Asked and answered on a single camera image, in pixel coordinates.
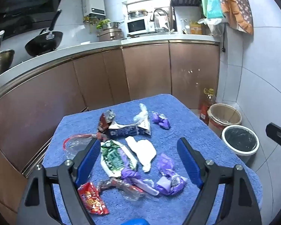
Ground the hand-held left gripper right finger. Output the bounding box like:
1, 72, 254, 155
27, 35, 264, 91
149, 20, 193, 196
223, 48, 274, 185
177, 137, 263, 225

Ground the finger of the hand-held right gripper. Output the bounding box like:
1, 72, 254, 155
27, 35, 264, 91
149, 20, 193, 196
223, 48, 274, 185
266, 122, 281, 151

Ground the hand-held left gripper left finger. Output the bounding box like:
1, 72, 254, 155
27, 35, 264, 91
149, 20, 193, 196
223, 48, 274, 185
17, 136, 102, 225

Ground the clear bag with red strip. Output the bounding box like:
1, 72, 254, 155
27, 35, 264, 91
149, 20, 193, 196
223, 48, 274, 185
63, 132, 103, 161

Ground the dark red silver wrapper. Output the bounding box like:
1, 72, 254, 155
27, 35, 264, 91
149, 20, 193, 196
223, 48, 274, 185
98, 111, 116, 133

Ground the white bin with black liner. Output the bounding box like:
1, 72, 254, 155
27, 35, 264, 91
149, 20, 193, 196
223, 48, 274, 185
222, 125, 259, 164

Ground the small purple wrapper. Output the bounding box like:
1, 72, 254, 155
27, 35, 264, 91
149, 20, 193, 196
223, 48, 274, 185
152, 112, 171, 129

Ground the large purple wrapper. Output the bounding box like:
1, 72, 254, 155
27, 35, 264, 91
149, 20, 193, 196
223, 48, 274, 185
155, 153, 187, 195

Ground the green snack wrapper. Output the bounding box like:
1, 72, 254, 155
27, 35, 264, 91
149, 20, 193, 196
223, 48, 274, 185
100, 140, 138, 178

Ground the flattened blue white carton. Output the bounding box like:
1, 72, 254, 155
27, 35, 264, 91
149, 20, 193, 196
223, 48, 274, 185
107, 118, 152, 138

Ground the clear wrapper with red print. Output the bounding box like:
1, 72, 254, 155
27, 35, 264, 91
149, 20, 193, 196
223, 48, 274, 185
98, 178, 146, 201

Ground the beige lined bin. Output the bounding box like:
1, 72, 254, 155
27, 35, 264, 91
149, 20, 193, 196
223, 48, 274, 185
207, 103, 242, 137

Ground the red snack packet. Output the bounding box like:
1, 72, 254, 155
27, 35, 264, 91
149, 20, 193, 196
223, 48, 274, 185
78, 182, 109, 215

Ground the white paper tissue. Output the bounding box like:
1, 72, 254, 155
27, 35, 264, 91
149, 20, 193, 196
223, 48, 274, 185
125, 136, 157, 172

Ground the purple and white wrapper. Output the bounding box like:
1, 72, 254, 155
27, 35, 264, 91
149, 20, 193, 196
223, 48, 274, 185
120, 167, 160, 196

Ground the blue terry towel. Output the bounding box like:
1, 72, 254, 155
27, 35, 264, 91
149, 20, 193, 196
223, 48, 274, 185
41, 94, 264, 225

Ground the cooking oil bottle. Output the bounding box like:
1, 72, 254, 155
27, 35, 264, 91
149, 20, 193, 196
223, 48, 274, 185
199, 88, 217, 126

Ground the crumpled clear plastic film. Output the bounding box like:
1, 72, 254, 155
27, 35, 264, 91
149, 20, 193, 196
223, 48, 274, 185
133, 103, 148, 125

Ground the brown kitchen cabinet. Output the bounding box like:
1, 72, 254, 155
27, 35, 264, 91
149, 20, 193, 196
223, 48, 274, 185
0, 41, 220, 216

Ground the white plastic bag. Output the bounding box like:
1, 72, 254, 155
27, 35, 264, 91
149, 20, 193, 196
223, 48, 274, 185
198, 17, 226, 37

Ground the brown patterned hanging cloth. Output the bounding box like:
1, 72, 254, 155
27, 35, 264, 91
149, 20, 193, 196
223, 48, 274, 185
217, 0, 254, 35

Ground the black wok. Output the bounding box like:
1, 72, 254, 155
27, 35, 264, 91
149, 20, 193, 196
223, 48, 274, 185
25, 9, 63, 57

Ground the yellow bottle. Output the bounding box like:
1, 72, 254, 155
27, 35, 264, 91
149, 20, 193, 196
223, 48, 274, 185
190, 20, 203, 35

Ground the steel pan with lid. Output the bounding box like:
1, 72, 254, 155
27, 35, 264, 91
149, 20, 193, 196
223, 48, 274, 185
0, 30, 15, 81

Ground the white spray bottle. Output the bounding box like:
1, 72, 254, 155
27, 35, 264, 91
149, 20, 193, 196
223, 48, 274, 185
181, 18, 189, 34

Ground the steel bowl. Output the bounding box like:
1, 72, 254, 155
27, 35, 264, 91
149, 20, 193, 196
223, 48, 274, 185
102, 22, 121, 30

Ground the teal hanging bag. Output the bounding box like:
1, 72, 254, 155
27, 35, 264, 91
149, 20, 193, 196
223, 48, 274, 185
206, 0, 226, 19

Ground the green potted plant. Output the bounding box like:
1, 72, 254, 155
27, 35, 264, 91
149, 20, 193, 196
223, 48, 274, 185
96, 19, 110, 30

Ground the white microwave oven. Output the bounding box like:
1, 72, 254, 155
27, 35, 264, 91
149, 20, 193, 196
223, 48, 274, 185
127, 18, 155, 35

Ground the steel pot with lid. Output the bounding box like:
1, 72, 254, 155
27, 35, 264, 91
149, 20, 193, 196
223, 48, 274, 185
128, 9, 149, 20

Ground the chrome kitchen faucet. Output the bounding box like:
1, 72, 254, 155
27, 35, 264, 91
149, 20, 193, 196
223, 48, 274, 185
150, 8, 171, 33

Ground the white water heater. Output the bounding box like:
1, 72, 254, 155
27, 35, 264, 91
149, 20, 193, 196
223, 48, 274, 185
82, 0, 106, 17

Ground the black range hood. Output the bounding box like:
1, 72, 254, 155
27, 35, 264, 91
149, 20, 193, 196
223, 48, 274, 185
0, 0, 103, 47

